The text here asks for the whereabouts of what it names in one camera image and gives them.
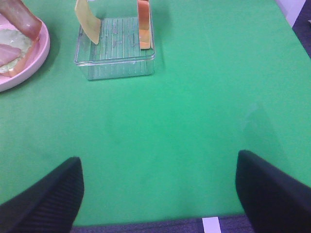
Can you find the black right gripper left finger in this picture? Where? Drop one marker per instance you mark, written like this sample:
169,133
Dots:
48,206

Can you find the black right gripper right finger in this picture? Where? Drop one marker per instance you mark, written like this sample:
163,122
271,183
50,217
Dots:
273,201

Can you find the toy bacon strip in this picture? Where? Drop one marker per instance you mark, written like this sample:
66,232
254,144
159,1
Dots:
16,12
8,54

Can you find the toy lettuce leaf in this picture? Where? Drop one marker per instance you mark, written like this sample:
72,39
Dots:
14,38

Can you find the yellow toy cheese slice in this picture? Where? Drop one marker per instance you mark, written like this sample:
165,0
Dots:
89,23

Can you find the toy bread slice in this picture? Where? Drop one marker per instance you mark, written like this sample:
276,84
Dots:
16,66
144,25

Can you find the white floor tape mark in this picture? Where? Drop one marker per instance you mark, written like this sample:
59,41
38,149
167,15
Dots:
211,225

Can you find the green tablecloth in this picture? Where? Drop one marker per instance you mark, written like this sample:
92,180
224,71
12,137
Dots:
230,75

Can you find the pink round plate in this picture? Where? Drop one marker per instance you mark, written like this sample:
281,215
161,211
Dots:
33,63

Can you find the right clear plastic tray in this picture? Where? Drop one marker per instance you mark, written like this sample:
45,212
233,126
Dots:
119,52

